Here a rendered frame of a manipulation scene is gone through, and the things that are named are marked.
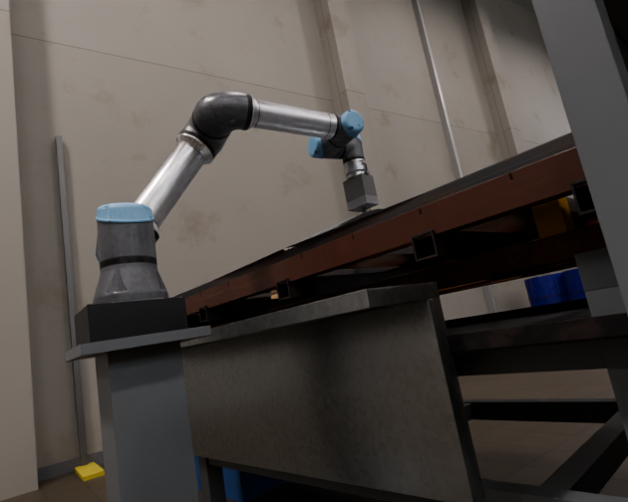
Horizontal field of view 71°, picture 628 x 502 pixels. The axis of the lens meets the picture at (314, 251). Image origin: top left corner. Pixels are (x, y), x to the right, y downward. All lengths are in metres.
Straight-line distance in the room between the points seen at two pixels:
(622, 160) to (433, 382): 0.55
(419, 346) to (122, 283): 0.60
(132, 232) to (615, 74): 0.86
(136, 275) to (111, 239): 0.09
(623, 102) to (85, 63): 4.28
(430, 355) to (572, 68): 0.55
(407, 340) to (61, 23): 4.21
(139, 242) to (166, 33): 4.05
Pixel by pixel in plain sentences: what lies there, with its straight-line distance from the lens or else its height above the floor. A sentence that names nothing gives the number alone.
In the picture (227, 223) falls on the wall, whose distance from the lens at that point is 4.18.
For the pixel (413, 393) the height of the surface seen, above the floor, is 0.48.
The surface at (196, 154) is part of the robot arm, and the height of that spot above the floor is 1.15.
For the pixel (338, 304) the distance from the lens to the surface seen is 0.74.
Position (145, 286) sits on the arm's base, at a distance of 0.97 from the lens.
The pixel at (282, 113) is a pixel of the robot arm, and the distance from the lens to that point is 1.27.
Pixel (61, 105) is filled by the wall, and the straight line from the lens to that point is 4.22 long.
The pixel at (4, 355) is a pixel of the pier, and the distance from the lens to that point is 3.38.
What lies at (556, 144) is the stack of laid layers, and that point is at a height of 0.85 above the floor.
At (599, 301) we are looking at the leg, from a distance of 0.80.
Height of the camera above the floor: 0.63
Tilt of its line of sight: 10 degrees up
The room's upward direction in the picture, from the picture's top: 10 degrees counter-clockwise
